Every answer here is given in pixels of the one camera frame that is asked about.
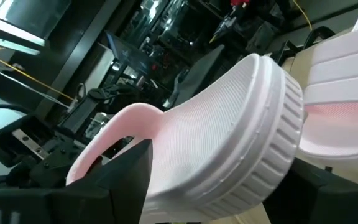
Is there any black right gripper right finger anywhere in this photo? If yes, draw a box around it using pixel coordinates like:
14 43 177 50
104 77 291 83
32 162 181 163
262 157 358 224

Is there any yellow hanging cable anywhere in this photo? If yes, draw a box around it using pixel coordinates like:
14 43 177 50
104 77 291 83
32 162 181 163
0 45 77 102
292 0 313 32

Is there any black cable loop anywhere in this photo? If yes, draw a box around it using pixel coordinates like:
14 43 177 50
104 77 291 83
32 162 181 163
0 103 31 115

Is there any dark angled monitor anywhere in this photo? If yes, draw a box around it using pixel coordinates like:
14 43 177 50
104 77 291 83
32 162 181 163
104 30 155 76

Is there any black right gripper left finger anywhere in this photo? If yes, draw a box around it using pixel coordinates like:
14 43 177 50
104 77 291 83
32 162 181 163
0 139 154 224

